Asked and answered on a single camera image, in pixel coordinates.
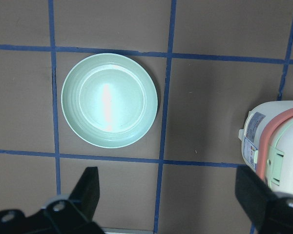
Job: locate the white rice cooker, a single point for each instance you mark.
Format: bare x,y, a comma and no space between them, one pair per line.
267,144

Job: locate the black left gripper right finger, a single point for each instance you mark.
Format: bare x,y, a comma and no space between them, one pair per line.
270,212

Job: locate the green plate near left arm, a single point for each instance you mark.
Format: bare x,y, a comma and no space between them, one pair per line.
109,100

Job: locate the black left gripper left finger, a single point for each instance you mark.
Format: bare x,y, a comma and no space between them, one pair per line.
71,215

